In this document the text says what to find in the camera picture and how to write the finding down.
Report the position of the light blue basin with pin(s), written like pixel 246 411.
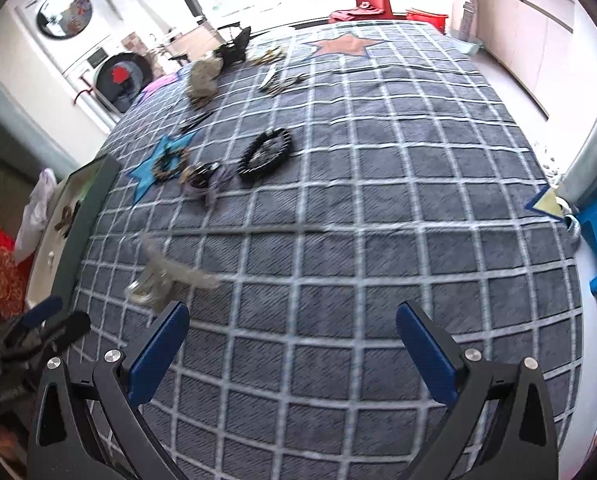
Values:
pixel 466 45

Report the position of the grey plaid star blanket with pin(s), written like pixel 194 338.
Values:
pixel 378 210

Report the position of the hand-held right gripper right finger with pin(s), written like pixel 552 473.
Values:
pixel 423 350

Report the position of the white washing machine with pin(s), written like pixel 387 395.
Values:
pixel 121 77

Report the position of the dark green jewelry box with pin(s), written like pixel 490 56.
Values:
pixel 86 220

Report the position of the silver hair pin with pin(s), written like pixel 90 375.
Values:
pixel 268 77

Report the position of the translucent claw hair clip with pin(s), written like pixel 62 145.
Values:
pixel 171 272

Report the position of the thin black hair pin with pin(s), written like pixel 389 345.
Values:
pixel 196 121

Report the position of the red cloth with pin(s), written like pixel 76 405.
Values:
pixel 351 14

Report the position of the red bucket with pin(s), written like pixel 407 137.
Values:
pixel 428 17

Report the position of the bronze hair pins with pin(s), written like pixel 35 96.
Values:
pixel 288 82

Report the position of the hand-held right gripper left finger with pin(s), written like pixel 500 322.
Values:
pixel 161 345

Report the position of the white plastic bag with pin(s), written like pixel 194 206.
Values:
pixel 36 210

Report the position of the white dryer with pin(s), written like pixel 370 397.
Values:
pixel 63 15

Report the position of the beige low cabinet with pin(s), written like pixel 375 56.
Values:
pixel 523 25

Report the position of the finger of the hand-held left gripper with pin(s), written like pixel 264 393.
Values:
pixel 68 327
pixel 41 310

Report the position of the black hair bow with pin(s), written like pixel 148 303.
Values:
pixel 236 47

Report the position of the folding lounge chair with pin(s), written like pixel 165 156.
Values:
pixel 193 42

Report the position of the gold hair clip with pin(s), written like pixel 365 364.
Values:
pixel 267 56

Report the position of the red patterned cushion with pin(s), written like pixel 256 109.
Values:
pixel 3 275

